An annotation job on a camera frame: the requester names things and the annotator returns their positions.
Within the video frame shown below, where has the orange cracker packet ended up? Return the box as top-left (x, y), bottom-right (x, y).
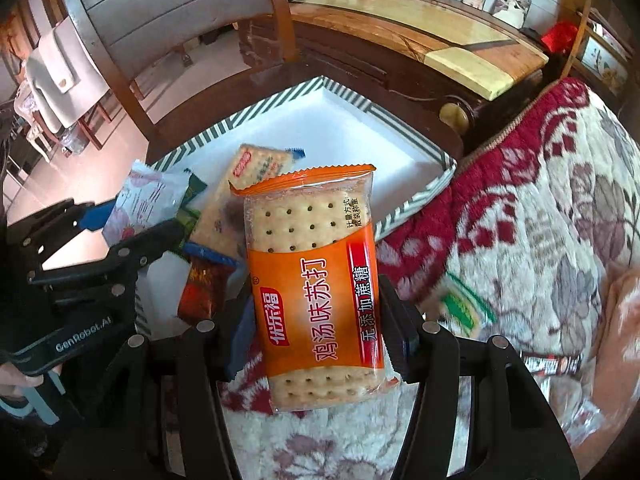
top-left (229, 163), bottom-right (401, 414)

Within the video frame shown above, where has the white padded chair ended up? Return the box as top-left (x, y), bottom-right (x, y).
top-left (22, 17), bottom-right (113, 133)

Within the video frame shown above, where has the red black stick packet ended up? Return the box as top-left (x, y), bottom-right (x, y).
top-left (520, 352), bottom-right (583, 377)

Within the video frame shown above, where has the floral fleece blanket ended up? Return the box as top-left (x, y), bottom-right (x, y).
top-left (215, 77), bottom-right (640, 480)

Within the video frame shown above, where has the red snack packet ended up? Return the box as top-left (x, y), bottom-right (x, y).
top-left (177, 255), bottom-right (236, 322)

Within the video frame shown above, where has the wooden table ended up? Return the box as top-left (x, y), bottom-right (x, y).
top-left (235, 0), bottom-right (551, 161)

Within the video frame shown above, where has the wooden shelf with boxes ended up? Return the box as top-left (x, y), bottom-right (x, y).
top-left (575, 5), bottom-right (636, 96)

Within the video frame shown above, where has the green white striped box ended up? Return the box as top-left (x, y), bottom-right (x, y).
top-left (132, 76), bottom-right (457, 341)

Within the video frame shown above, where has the peach plastic bag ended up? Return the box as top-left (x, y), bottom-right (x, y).
top-left (575, 260), bottom-right (640, 441)

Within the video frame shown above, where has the blue cracker packet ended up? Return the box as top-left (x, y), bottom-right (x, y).
top-left (182, 143), bottom-right (307, 267)

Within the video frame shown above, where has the round sandwich biscuit packet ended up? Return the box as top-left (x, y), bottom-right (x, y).
top-left (440, 272), bottom-right (498, 341)

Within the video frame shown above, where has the person's left hand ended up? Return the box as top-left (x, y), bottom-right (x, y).
top-left (0, 362), bottom-right (46, 397)

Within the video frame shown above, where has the white pink snack packet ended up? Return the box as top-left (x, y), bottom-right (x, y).
top-left (101, 160), bottom-right (193, 251)

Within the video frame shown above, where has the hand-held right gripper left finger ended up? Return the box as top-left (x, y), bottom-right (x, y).
top-left (52, 280), bottom-right (258, 480)

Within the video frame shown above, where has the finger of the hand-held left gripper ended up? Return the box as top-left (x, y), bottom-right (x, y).
top-left (5, 199), bottom-right (118, 263)
top-left (25, 219), bottom-right (186, 306)

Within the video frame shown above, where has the small green snack packet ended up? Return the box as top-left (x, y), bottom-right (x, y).
top-left (170, 169), bottom-right (209, 256)

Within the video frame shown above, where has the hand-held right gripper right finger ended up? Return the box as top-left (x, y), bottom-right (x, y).
top-left (377, 274), bottom-right (581, 480)

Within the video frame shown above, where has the wooden chair grey back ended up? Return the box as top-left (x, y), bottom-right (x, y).
top-left (50, 0), bottom-right (301, 161)

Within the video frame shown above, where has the large photo frame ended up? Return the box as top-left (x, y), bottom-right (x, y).
top-left (492, 0), bottom-right (533, 28)

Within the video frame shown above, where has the red cloth bag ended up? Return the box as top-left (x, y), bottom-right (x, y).
top-left (542, 21), bottom-right (581, 53)

